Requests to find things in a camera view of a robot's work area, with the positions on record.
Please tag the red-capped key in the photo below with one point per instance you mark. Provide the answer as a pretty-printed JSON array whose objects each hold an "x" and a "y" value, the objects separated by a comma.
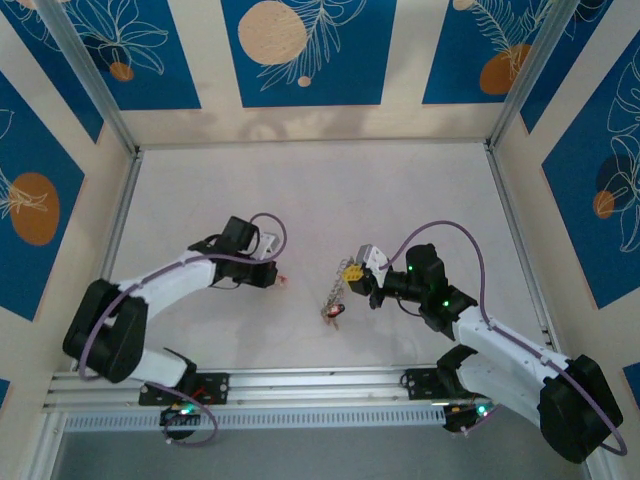
[{"x": 340, "y": 309}]

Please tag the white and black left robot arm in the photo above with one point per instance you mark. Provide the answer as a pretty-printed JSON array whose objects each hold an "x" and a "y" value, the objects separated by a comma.
[{"x": 165, "y": 280}]

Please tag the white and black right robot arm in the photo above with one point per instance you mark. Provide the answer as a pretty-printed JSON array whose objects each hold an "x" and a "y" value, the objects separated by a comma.
[{"x": 510, "y": 345}]

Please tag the black mounting plate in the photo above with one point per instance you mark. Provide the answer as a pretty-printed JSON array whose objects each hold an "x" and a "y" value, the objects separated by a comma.
[
  {"x": 215, "y": 387},
  {"x": 422, "y": 385}
]

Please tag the controller board with green light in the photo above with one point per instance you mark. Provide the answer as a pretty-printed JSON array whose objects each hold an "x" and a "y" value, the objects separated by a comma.
[
  {"x": 180, "y": 411},
  {"x": 470, "y": 412}
]

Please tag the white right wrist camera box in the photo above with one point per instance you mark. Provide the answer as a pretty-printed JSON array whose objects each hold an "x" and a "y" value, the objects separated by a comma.
[{"x": 372, "y": 256}]

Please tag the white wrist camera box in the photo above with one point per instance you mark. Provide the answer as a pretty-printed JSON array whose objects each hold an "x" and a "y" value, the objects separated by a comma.
[
  {"x": 267, "y": 245},
  {"x": 372, "y": 256}
]

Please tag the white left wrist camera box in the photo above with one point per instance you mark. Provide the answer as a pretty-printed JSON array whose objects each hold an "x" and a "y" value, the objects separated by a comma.
[{"x": 267, "y": 245}]

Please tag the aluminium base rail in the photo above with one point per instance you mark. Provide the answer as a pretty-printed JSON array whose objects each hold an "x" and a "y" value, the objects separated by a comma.
[{"x": 320, "y": 382}]

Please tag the aluminium side rail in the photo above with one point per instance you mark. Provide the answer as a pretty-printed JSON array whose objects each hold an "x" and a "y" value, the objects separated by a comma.
[
  {"x": 120, "y": 220},
  {"x": 517, "y": 220}
]

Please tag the aluminium frame post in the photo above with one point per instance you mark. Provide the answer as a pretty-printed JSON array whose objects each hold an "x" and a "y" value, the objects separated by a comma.
[
  {"x": 85, "y": 75},
  {"x": 535, "y": 70}
]

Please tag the aluminium frame bar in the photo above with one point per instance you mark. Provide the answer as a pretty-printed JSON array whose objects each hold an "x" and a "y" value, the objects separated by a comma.
[
  {"x": 45, "y": 450},
  {"x": 597, "y": 472}
]

